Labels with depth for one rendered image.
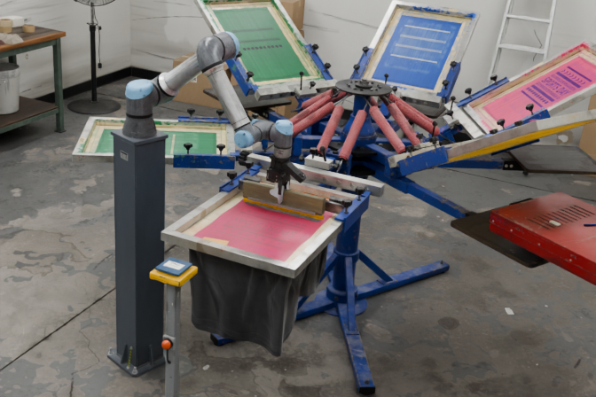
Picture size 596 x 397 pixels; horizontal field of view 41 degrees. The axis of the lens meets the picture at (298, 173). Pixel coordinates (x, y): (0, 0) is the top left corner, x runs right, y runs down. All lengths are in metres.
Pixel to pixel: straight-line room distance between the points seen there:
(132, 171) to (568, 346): 2.57
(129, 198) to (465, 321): 2.10
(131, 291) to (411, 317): 1.66
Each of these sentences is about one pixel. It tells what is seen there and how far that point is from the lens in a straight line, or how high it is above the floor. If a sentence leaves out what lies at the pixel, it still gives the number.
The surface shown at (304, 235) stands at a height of 0.95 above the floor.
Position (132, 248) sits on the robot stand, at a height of 0.67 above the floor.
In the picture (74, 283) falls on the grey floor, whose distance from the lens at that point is 4.85.
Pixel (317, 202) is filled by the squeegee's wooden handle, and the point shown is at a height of 1.04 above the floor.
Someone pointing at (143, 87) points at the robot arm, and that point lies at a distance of 3.53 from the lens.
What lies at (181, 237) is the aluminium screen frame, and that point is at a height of 0.99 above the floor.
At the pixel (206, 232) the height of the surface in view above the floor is 0.95.
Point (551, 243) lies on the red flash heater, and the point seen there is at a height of 1.09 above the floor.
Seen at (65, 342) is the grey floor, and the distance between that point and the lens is 4.34.
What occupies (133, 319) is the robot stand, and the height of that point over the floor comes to 0.29.
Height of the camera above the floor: 2.41
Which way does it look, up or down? 22 degrees down
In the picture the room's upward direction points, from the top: 4 degrees clockwise
